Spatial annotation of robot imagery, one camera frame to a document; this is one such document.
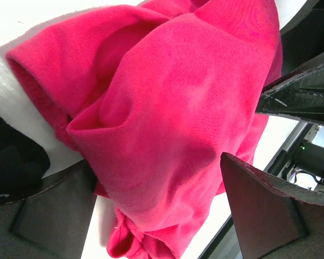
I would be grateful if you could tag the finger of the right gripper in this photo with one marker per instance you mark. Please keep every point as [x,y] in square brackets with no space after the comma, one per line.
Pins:
[303,36]
[299,95]

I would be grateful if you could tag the black t shirt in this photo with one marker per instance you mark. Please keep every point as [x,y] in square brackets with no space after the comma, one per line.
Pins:
[23,162]

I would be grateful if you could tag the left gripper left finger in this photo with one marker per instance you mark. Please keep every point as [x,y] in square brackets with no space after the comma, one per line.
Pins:
[49,219]

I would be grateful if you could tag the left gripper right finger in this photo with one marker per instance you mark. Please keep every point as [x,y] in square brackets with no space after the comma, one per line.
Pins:
[311,202]

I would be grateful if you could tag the pink t shirt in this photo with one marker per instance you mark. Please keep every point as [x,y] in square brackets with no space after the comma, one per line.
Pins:
[151,96]

